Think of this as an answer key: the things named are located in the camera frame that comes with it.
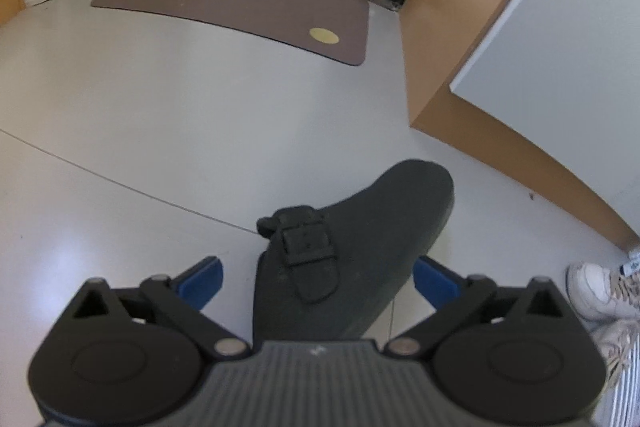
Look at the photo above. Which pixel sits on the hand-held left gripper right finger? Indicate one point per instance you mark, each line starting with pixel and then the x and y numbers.
pixel 437 279

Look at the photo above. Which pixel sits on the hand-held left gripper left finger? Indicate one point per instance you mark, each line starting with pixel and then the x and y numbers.
pixel 202 279

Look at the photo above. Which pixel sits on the dark grey buckle clog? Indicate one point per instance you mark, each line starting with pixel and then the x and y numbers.
pixel 360 247

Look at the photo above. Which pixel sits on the plain white sneaker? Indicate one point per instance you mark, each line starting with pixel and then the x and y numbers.
pixel 595 287

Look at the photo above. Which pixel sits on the floral print white sneaker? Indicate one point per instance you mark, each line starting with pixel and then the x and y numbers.
pixel 620 347

